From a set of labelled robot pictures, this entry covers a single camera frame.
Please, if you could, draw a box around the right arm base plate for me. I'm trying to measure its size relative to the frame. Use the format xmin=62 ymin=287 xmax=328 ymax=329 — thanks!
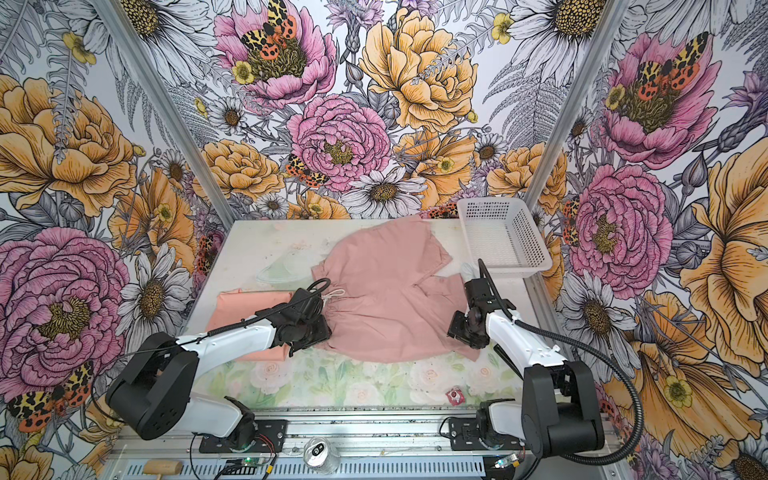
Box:
xmin=439 ymin=416 xmax=525 ymax=452

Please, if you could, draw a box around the aluminium frame rail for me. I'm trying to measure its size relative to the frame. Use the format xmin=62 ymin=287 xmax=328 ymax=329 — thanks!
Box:
xmin=107 ymin=409 xmax=622 ymax=460

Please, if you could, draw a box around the wooden block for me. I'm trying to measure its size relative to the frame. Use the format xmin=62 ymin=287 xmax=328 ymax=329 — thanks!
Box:
xmin=142 ymin=459 xmax=183 ymax=479

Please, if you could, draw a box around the right green circuit board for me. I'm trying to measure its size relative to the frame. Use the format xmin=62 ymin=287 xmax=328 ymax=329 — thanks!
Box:
xmin=494 ymin=453 xmax=520 ymax=469

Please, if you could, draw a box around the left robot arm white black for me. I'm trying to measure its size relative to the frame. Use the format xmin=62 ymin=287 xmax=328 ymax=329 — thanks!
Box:
xmin=105 ymin=278 xmax=331 ymax=452

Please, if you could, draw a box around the white plastic laundry basket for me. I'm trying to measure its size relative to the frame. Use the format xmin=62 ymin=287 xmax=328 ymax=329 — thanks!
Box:
xmin=457 ymin=197 xmax=553 ymax=278

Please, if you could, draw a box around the right aluminium corner post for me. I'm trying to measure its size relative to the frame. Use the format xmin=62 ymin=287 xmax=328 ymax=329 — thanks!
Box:
xmin=524 ymin=0 xmax=631 ymax=210

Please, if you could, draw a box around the white slotted cable duct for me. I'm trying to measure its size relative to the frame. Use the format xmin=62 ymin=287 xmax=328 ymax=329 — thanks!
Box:
xmin=113 ymin=456 xmax=486 ymax=479

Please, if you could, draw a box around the silver drink can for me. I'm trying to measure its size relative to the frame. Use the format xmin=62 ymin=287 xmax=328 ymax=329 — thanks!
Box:
xmin=303 ymin=437 xmax=341 ymax=475

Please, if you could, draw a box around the dusty pink garment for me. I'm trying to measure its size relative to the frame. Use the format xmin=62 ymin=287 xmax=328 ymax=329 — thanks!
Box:
xmin=312 ymin=217 xmax=479 ymax=363

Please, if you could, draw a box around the black stapler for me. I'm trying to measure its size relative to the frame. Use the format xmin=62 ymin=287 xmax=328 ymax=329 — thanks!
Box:
xmin=493 ymin=344 xmax=523 ymax=378

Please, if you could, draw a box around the peach graphic t-shirt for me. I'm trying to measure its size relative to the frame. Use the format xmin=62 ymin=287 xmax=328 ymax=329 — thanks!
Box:
xmin=205 ymin=289 xmax=295 ymax=362

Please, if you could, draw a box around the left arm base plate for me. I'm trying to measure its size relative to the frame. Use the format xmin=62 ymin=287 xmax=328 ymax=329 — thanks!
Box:
xmin=198 ymin=419 xmax=288 ymax=454

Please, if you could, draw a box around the small red white card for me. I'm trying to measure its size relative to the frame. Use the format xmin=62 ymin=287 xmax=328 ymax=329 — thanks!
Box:
xmin=446 ymin=386 xmax=466 ymax=406

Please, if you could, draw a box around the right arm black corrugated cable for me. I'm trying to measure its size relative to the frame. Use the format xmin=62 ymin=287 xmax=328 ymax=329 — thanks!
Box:
xmin=476 ymin=259 xmax=644 ymax=480

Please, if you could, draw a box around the left aluminium corner post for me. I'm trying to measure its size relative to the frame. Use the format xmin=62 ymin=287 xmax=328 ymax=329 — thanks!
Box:
xmin=94 ymin=1 xmax=237 ymax=230

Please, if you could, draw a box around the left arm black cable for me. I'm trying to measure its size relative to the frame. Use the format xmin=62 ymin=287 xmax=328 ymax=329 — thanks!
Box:
xmin=89 ymin=277 xmax=332 ymax=427

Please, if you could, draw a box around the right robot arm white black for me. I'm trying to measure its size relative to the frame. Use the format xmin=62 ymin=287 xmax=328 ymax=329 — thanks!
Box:
xmin=448 ymin=278 xmax=605 ymax=458

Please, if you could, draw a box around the aluminium corner post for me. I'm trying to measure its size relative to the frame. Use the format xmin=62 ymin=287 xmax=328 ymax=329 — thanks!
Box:
xmin=94 ymin=1 xmax=237 ymax=230
xmin=524 ymin=0 xmax=631 ymax=210

